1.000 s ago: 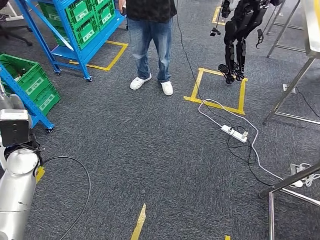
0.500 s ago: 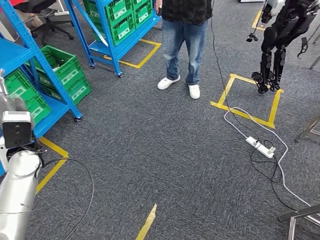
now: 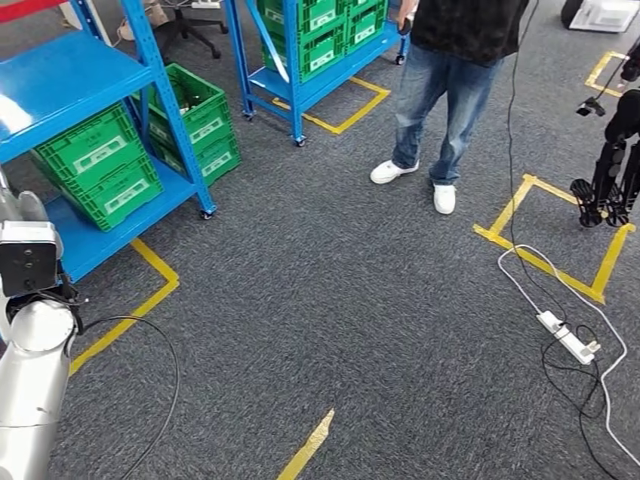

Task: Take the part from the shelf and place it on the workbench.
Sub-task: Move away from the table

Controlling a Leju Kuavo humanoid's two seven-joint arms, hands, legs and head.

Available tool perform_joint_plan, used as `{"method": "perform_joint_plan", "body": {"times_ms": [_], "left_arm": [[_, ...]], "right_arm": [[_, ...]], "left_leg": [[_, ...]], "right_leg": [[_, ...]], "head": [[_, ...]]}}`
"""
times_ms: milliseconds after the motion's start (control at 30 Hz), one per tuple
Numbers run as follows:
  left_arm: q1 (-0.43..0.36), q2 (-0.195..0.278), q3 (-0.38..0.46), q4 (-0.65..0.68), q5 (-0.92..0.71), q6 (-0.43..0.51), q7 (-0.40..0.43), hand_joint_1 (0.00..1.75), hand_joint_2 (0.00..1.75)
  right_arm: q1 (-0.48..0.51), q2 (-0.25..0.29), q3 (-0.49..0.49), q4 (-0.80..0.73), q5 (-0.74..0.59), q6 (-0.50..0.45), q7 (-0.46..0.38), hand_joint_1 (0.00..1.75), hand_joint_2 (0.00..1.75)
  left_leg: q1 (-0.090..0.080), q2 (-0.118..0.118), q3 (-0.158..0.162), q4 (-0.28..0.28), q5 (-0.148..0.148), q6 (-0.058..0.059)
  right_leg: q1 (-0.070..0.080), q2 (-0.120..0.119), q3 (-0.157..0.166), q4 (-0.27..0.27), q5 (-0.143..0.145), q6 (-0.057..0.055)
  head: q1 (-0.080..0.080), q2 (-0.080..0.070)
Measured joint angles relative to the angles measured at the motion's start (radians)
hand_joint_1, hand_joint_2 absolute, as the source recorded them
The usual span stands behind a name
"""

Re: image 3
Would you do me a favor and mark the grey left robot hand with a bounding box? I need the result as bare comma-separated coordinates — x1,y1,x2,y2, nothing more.
0,168,50,225

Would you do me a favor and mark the blue metal shelf rack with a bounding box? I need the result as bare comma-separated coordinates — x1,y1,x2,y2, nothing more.
222,0,412,148
0,0,219,286

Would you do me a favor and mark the green plastic crate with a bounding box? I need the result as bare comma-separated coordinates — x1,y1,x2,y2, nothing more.
256,0,347,36
346,0,390,56
260,27,352,85
31,101,165,234
131,62,243,189

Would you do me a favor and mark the red barrier belt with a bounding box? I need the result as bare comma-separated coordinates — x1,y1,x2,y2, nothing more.
0,0,67,25

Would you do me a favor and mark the person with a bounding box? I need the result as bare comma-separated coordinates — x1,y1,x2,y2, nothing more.
369,0,531,217
116,0,172,43

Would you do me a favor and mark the black office chair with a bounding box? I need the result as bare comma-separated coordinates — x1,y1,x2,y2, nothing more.
152,0,230,62

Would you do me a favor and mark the yellow floor tape strip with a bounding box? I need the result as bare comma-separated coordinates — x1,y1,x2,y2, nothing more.
275,407,337,480

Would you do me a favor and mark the yellow floor tape square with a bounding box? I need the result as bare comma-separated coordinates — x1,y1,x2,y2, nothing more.
472,173,638,307
583,50,630,100
270,75,392,137

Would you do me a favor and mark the black humanoid robot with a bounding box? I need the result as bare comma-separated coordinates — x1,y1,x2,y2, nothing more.
570,38,640,231

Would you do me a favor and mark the black tray white sheet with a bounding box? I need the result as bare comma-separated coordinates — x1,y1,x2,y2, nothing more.
560,0,640,34

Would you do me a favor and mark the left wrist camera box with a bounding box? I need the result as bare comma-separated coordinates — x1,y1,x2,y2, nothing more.
0,219,64,300

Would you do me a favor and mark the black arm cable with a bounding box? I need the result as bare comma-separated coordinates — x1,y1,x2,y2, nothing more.
54,284,181,480

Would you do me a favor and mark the black floor cable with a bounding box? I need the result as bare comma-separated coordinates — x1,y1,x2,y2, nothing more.
540,322,627,480
504,0,570,324

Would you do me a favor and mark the white power cable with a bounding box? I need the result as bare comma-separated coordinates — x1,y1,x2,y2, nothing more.
497,243,640,470

